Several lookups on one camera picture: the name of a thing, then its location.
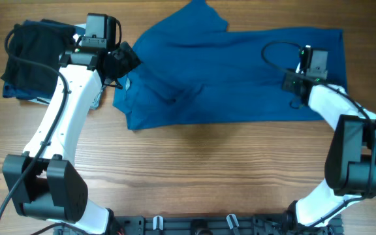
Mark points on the blue polo shirt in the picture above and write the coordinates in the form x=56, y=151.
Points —
x=193, y=70

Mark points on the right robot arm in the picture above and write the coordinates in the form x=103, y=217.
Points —
x=350, y=167

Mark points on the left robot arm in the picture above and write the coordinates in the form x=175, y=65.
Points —
x=42, y=181

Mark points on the black folded garment on top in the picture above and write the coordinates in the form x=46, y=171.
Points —
x=34, y=55

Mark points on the navy folded garment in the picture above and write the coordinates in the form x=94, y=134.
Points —
x=15, y=93

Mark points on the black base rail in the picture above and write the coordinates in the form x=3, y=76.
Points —
x=263, y=224

